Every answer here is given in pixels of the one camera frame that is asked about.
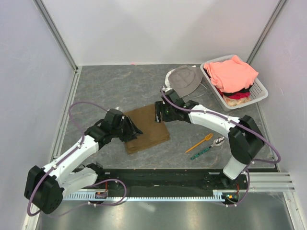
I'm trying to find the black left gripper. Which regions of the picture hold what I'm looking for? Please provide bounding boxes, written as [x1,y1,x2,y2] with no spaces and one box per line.
[111,115,142,143]

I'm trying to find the brown cloth napkin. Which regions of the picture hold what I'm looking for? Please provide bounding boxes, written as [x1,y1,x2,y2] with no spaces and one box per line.
[125,104,170,154]

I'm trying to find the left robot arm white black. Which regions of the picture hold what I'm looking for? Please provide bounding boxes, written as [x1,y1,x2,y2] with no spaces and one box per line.
[24,109,143,217]

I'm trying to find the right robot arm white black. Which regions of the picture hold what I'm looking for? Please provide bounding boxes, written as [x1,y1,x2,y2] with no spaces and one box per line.
[154,90,264,189]

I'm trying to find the grey bucket hat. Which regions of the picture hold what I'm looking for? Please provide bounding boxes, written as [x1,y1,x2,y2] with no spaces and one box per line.
[165,65,203,97]

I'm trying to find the orange plastic fork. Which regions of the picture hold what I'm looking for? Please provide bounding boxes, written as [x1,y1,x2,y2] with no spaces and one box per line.
[185,133,213,153]

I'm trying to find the salmon pink folded garment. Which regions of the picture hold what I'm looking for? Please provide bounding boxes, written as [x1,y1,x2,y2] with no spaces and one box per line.
[203,55,259,93]

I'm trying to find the red and dark clothes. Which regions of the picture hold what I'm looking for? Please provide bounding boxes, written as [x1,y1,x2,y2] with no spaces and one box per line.
[216,86,252,107]

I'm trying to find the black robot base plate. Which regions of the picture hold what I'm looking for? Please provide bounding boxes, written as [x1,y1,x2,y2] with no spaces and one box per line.
[96,169,233,190]

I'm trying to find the spoon with green handle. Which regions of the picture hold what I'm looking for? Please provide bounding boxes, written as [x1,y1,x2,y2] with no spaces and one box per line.
[190,137,225,161]

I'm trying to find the grey slotted cable duct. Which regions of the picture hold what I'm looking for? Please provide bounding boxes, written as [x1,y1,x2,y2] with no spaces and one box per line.
[63,190,238,202]

